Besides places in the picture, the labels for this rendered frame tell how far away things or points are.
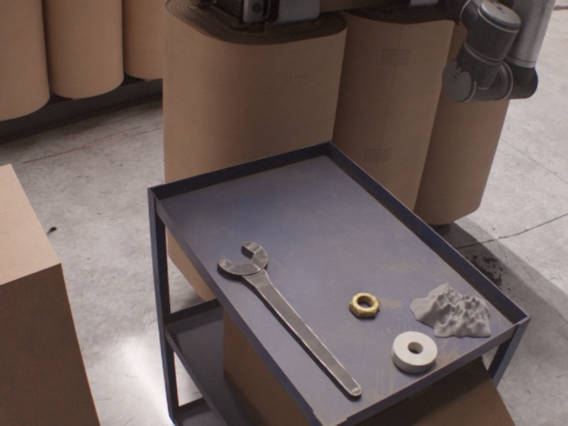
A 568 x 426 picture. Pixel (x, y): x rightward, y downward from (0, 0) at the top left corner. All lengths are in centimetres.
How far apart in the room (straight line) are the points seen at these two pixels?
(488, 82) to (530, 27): 19
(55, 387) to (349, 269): 63
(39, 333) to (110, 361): 97
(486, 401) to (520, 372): 119
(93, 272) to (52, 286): 133
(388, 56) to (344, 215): 65
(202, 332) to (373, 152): 78
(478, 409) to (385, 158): 105
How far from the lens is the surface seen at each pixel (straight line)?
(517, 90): 166
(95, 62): 314
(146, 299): 231
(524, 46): 162
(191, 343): 148
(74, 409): 138
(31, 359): 122
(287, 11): 152
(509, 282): 264
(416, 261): 119
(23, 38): 299
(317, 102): 164
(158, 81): 355
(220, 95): 155
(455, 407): 108
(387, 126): 189
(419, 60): 186
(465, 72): 153
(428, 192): 237
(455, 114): 220
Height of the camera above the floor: 163
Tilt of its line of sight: 38 degrees down
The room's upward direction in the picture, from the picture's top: 7 degrees clockwise
